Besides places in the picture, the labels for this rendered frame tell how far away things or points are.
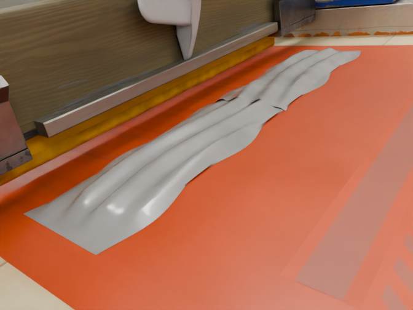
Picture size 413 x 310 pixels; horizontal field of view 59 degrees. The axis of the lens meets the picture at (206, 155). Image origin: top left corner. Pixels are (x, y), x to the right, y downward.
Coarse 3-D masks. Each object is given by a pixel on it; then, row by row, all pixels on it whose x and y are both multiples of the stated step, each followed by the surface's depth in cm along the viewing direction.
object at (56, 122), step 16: (256, 32) 39; (272, 32) 41; (208, 48) 35; (224, 48) 35; (240, 48) 37; (176, 64) 31; (192, 64) 32; (144, 80) 28; (160, 80) 29; (96, 96) 26; (112, 96) 26; (128, 96) 27; (64, 112) 24; (80, 112) 24; (96, 112) 25; (48, 128) 23; (64, 128) 23
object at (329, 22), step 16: (400, 0) 44; (320, 16) 49; (336, 16) 47; (352, 16) 46; (368, 16) 45; (384, 16) 44; (400, 16) 43; (304, 32) 51; (320, 32) 50; (336, 32) 48; (352, 32) 47; (368, 32) 46; (384, 32) 45; (400, 32) 44
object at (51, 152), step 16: (256, 48) 43; (224, 64) 39; (192, 80) 36; (160, 96) 33; (128, 112) 30; (96, 128) 28; (112, 128) 29; (64, 144) 26; (80, 144) 27; (32, 160) 24; (48, 160) 25; (0, 176) 23; (16, 176) 24
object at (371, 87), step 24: (288, 48) 47; (312, 48) 45; (336, 48) 43; (360, 48) 41; (384, 48) 40; (408, 48) 38; (240, 72) 40; (264, 72) 39; (336, 72) 35; (360, 72) 34; (384, 72) 33; (408, 72) 32; (192, 96) 35; (216, 96) 34; (312, 96) 30; (336, 96) 30; (360, 96) 29; (384, 96) 28; (408, 96) 27; (384, 120) 24
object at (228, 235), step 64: (128, 128) 31; (320, 128) 25; (384, 128) 23; (0, 192) 24; (64, 192) 23; (192, 192) 20; (256, 192) 19; (320, 192) 18; (64, 256) 17; (128, 256) 16; (192, 256) 16; (256, 256) 15
